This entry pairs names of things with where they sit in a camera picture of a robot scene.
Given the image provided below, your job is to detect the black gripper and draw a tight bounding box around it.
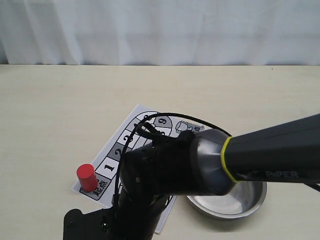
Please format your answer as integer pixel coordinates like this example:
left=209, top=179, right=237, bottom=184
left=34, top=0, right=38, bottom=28
left=109, top=190, right=169, bottom=240

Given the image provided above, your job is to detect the red cylinder game piece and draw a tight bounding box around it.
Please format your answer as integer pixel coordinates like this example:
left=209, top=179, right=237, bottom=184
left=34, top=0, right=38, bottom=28
left=76, top=163, right=98, bottom=192

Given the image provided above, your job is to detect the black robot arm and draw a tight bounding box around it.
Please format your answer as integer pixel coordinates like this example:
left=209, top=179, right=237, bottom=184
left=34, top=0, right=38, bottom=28
left=107, top=115, right=320, bottom=240

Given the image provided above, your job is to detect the paper number game board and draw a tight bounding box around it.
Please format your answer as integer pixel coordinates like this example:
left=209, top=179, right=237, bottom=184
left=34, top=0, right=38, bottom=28
left=70, top=103, right=206, bottom=235

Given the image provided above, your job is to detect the stainless steel bowl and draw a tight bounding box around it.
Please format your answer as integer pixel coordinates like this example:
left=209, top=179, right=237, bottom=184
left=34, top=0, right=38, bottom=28
left=186, top=181, right=268, bottom=221

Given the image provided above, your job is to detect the white curtain backdrop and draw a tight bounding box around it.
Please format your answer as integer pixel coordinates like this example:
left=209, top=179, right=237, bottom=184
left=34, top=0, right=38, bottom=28
left=0, top=0, right=320, bottom=66

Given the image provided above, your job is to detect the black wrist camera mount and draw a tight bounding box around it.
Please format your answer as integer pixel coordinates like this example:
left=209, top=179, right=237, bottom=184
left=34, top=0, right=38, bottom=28
left=62, top=208, right=117, bottom=240

